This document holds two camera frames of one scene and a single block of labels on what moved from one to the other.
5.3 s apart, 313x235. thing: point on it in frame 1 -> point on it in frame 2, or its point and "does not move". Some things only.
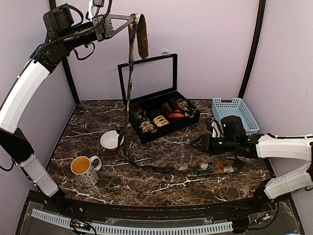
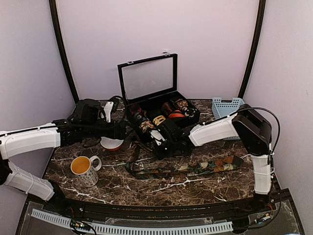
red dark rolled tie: [135, 109] does not move
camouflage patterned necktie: [138, 28] -> [217, 165]
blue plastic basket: [236, 106] does not move
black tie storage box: [156, 109] does not move
